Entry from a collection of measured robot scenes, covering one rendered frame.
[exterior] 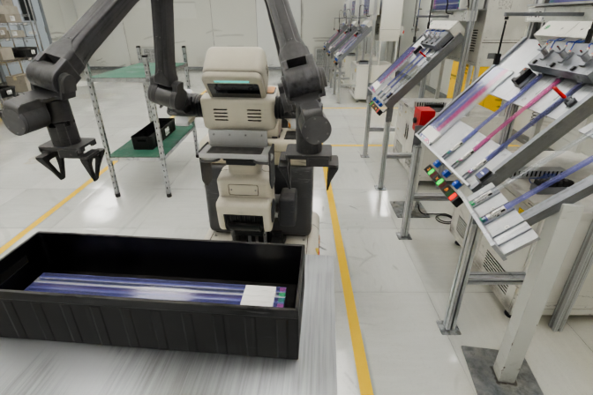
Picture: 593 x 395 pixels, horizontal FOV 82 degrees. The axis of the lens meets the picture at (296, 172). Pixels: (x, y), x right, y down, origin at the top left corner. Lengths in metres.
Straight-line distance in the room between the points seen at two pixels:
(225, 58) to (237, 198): 0.55
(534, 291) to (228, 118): 1.22
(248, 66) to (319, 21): 8.85
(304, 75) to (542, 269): 1.05
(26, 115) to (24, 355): 0.45
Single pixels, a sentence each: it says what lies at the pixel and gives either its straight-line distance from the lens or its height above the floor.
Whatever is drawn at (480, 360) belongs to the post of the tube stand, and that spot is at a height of 0.01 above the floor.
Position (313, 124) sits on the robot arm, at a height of 1.15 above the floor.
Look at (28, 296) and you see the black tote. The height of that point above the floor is 0.90.
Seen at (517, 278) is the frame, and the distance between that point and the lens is 1.78.
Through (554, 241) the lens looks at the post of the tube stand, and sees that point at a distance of 1.36.
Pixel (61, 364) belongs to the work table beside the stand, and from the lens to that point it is 0.76.
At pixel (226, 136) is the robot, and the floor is 0.93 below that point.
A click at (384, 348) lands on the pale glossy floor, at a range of 1.73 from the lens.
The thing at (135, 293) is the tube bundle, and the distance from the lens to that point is 0.76.
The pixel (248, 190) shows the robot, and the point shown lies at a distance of 1.39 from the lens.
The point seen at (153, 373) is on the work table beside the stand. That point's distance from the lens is 0.68.
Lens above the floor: 1.32
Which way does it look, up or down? 24 degrees down
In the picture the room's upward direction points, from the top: straight up
